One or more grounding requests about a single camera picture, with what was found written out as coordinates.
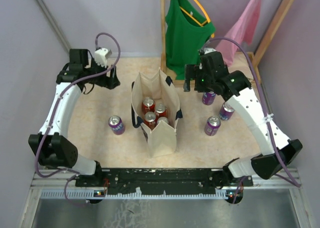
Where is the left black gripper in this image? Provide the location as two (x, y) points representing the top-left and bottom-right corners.
(84, 58), (121, 90)

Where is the red Coke can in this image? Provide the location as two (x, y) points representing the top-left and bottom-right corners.
(141, 97), (156, 114)
(144, 112), (157, 130)
(154, 103), (168, 120)

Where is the purple fanta can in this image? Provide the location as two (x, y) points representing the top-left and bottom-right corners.
(204, 116), (221, 136)
(157, 117), (170, 125)
(108, 115), (126, 135)
(202, 92), (216, 105)
(219, 102), (235, 121)

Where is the beige canvas tote bag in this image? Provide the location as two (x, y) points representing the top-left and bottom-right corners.
(131, 70), (183, 157)

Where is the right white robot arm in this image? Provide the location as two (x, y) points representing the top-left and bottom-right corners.
(183, 49), (303, 186)

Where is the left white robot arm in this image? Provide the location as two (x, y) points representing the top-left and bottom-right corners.
(28, 48), (120, 186)

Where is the wooden clothes rack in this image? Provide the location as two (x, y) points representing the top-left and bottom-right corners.
(160, 0), (295, 82)

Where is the green tank top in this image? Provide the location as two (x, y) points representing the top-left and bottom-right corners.
(165, 0), (216, 80)

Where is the folded beige cloth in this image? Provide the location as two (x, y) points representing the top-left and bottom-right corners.
(237, 53), (254, 81)

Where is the pink shirt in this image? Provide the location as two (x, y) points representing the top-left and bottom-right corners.
(216, 0), (262, 66)

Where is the yellow clothes hanger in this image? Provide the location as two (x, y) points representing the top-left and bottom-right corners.
(179, 0), (213, 27)

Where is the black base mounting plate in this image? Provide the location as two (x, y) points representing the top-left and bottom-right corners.
(75, 168), (241, 195)

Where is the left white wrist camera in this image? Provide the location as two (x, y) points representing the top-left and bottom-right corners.
(94, 48), (112, 68)

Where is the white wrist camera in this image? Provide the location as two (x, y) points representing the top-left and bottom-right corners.
(204, 48), (216, 54)
(94, 48), (112, 68)

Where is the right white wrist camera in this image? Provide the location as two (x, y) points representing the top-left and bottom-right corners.
(204, 48), (216, 54)

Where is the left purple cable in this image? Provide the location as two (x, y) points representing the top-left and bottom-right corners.
(33, 32), (122, 207)

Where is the purple cable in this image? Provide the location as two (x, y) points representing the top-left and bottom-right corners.
(202, 37), (302, 204)
(33, 32), (122, 207)

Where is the aluminium frame rail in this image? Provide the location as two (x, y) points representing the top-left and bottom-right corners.
(30, 168), (295, 202)

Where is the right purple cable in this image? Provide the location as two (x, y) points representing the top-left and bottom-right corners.
(202, 37), (302, 204)

